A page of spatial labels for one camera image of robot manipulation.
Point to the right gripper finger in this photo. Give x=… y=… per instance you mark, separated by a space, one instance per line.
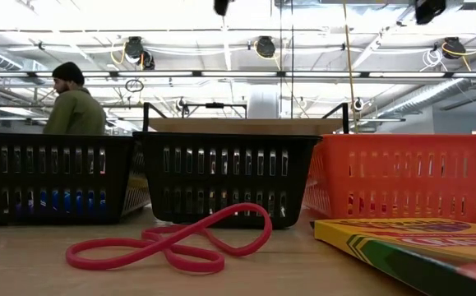
x=430 y=10

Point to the black background frame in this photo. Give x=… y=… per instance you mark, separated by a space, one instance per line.
x=215 y=105

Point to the orange slotted plastic basket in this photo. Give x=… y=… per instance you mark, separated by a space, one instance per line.
x=406 y=183

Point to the wooden riser shelf black legs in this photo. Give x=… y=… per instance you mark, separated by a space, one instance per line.
x=241 y=126

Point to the black slotted plastic basket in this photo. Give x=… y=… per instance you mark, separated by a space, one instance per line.
x=221 y=181
x=56 y=181

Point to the long ceiling light bar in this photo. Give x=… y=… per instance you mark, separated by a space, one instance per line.
x=237 y=74

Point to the red rubber band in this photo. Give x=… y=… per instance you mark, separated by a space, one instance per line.
x=167 y=242

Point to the person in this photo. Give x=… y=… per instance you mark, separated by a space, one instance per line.
x=75 y=113

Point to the yellow green crayon box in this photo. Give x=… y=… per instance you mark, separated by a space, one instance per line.
x=406 y=251

